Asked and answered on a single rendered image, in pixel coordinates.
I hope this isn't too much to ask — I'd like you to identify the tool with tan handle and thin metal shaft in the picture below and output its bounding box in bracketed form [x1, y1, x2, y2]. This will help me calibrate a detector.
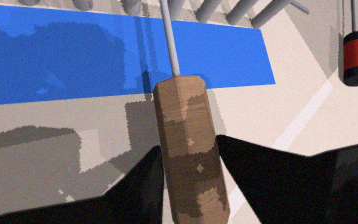
[152, 0, 230, 224]

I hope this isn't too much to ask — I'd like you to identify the blue tape strip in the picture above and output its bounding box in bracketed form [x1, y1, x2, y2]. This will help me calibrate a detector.
[0, 5, 276, 104]

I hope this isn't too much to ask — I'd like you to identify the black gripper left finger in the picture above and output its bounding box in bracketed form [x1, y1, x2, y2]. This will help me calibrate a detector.
[0, 145, 164, 224]

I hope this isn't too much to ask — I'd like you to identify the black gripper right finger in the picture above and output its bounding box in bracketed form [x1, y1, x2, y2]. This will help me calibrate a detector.
[216, 134, 358, 224]

